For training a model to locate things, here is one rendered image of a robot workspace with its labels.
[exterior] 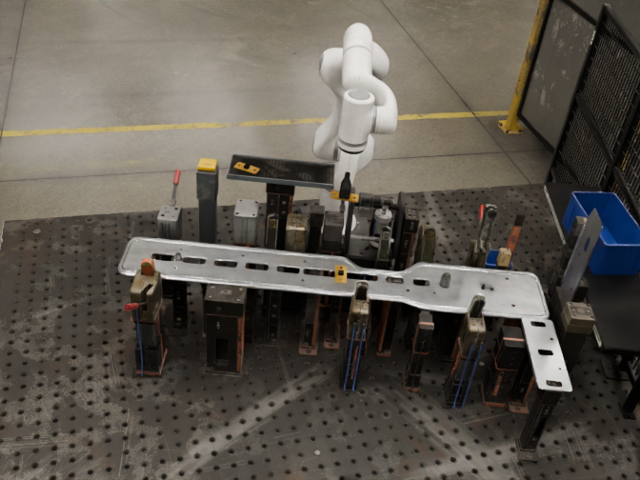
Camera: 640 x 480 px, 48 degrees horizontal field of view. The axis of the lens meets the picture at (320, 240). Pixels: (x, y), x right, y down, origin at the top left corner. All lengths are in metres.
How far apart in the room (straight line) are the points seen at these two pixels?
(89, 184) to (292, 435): 2.67
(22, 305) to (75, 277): 0.22
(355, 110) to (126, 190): 2.69
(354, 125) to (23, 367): 1.32
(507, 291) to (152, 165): 2.83
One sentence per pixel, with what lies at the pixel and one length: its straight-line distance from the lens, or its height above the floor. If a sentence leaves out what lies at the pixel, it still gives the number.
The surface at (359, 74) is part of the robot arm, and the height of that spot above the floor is 1.65.
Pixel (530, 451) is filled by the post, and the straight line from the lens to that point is 2.42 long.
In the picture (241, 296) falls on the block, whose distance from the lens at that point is 2.22.
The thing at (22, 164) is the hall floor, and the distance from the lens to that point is 4.84.
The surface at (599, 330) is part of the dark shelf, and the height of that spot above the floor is 1.03.
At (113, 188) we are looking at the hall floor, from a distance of 4.53.
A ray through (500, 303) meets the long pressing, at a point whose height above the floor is 1.00.
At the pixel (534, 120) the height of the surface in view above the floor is 0.22.
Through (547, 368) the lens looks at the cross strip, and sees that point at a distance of 2.25.
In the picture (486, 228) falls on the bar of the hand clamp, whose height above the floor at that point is 1.13.
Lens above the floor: 2.53
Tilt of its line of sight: 38 degrees down
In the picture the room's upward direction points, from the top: 6 degrees clockwise
